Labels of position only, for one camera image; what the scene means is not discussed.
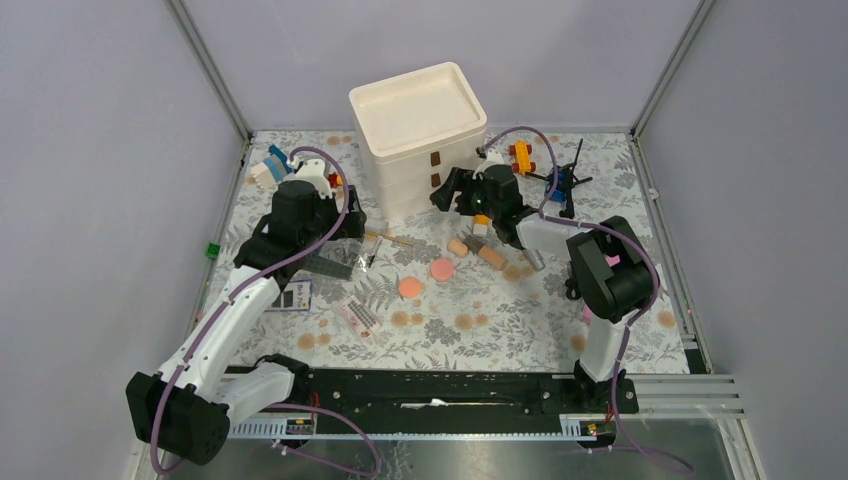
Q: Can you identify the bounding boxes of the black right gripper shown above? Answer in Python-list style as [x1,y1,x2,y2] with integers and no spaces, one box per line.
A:
[429,167,500,221]

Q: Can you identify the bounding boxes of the white drawer organizer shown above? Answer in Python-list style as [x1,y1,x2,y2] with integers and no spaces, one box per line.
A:
[349,62,488,221]

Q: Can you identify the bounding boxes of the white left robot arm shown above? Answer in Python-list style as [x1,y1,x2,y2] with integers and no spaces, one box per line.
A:
[126,180,367,475]

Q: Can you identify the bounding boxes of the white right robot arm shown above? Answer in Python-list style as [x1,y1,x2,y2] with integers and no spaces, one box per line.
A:
[430,162,660,412]

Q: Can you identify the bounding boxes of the beige makeup sponge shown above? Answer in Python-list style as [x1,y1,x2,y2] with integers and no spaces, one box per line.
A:
[447,237,469,258]

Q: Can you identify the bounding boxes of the gold thin makeup pencil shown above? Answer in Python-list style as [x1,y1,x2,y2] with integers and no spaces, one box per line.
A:
[365,230,415,247]

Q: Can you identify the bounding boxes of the pink round makeup puff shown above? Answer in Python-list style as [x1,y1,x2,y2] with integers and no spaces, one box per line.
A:
[430,258,455,282]

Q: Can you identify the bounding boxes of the orange round makeup puff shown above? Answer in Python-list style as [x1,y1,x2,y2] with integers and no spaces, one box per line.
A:
[398,277,423,299]

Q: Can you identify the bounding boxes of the orange white cream tube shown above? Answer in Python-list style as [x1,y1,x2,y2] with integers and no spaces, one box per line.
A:
[471,214,491,238]

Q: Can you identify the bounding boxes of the red green white brick toy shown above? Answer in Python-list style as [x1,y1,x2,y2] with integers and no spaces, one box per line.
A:
[328,173,344,189]

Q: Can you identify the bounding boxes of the dark grey brick baseplate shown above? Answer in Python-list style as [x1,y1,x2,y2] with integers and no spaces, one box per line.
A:
[303,245,360,280]

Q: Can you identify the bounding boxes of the blue white stacked bricks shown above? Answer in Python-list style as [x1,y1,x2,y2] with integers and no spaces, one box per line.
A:
[250,144,293,190]

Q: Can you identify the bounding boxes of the clear bag with tweezers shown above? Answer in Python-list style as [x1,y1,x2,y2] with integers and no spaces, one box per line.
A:
[320,236,376,271]

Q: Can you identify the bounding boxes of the beige foundation bottle grey cap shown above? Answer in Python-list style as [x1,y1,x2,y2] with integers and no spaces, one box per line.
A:
[463,235,508,271]

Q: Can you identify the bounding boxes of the yellow red toy brick car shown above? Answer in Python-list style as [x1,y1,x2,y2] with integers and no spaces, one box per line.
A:
[508,141,536,176]

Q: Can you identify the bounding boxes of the clear bottle black cap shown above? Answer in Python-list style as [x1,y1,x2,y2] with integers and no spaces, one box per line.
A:
[365,219,389,235]

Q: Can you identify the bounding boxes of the clear black mascara tube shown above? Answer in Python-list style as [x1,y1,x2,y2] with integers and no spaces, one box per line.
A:
[366,237,383,268]

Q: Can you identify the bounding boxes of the green small cube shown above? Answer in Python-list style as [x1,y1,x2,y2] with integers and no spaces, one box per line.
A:
[205,243,220,260]

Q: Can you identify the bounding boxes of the silver toy microphone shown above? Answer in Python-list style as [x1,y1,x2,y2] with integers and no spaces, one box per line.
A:
[522,249,546,271]

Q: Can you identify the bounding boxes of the blue toy brick car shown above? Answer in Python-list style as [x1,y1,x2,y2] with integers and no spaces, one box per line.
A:
[546,165,574,204]

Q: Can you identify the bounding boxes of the false eyelash box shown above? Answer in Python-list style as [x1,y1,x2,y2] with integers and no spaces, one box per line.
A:
[336,297,382,339]

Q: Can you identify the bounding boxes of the pink plastic scoop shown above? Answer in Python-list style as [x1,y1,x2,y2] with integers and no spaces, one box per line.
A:
[581,255,620,326]

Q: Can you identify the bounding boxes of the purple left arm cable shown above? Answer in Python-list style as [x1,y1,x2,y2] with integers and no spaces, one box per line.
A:
[148,146,384,477]

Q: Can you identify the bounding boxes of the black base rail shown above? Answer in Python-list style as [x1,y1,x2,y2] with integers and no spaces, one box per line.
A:
[255,354,639,436]

